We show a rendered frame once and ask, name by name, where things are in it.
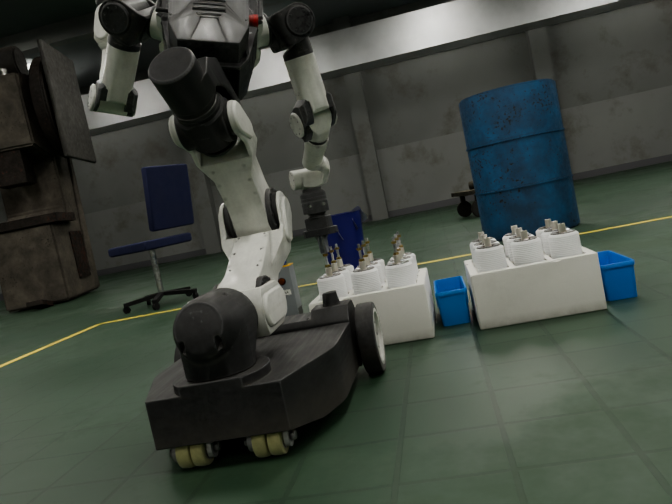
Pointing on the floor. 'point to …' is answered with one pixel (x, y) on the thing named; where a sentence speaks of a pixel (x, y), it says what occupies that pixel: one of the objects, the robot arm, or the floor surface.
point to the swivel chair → (157, 197)
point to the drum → (519, 158)
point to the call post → (291, 290)
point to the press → (42, 181)
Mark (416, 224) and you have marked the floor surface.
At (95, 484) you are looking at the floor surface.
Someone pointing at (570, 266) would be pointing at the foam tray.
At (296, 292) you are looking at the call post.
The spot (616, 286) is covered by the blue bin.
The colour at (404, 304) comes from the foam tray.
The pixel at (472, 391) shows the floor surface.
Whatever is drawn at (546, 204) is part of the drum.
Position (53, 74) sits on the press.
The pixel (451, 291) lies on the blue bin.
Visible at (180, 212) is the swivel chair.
